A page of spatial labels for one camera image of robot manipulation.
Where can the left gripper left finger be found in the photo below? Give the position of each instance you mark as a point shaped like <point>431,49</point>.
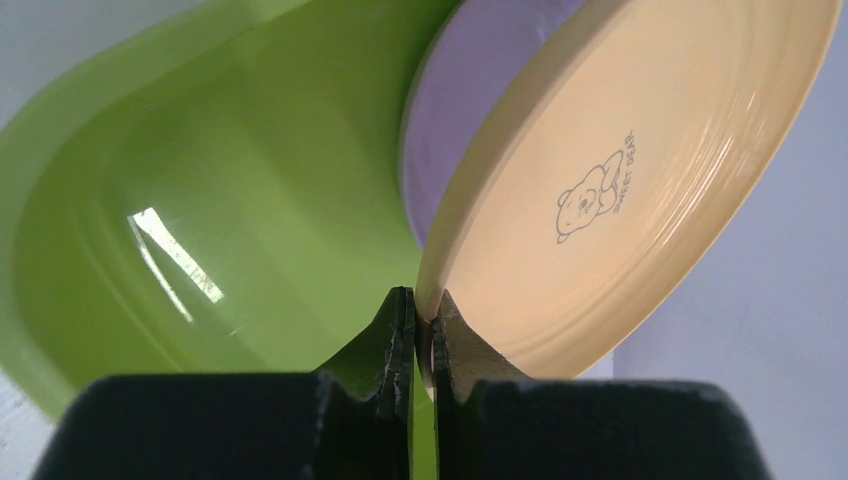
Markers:
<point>348,419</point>

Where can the green plastic tub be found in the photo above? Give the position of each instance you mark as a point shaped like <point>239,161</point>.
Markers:
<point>218,193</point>

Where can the yellow plate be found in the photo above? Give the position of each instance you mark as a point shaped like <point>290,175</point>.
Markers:
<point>608,168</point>

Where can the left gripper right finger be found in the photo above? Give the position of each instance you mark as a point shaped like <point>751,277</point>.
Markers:
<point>494,422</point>

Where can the purple plate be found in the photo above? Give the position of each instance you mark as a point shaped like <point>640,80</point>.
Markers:
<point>476,54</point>

